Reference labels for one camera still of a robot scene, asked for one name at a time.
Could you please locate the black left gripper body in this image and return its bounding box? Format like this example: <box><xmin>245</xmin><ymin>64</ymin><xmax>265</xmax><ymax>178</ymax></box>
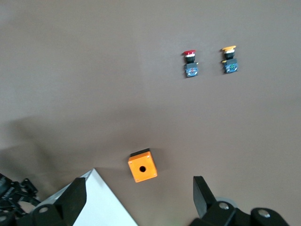
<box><xmin>0</xmin><ymin>173</ymin><xmax>19</xmax><ymax>211</ymax></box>

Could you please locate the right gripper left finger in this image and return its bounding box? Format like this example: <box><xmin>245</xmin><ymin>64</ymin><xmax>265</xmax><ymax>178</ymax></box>
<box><xmin>0</xmin><ymin>178</ymin><xmax>87</xmax><ymax>226</ymax></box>

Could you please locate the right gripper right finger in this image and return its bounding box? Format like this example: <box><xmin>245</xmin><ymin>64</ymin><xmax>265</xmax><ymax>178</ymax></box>
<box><xmin>188</xmin><ymin>176</ymin><xmax>290</xmax><ymax>226</ymax></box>

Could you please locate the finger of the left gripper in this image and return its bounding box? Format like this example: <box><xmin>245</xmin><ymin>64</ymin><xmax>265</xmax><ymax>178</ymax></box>
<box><xmin>14</xmin><ymin>178</ymin><xmax>41</xmax><ymax>212</ymax></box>

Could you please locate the white drawer cabinet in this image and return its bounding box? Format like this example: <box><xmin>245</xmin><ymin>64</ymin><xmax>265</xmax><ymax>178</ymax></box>
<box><xmin>40</xmin><ymin>168</ymin><xmax>138</xmax><ymax>226</ymax></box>

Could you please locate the red mushroom push button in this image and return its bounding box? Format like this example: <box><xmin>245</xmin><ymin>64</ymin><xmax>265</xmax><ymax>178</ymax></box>
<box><xmin>182</xmin><ymin>49</ymin><xmax>199</xmax><ymax>79</ymax></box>

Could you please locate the yellow mushroom push button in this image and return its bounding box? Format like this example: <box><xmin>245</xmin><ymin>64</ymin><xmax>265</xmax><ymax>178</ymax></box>
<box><xmin>221</xmin><ymin>45</ymin><xmax>239</xmax><ymax>75</ymax></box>

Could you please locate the orange button enclosure box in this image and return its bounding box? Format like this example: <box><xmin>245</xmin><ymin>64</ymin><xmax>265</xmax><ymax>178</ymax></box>
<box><xmin>127</xmin><ymin>148</ymin><xmax>158</xmax><ymax>184</ymax></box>

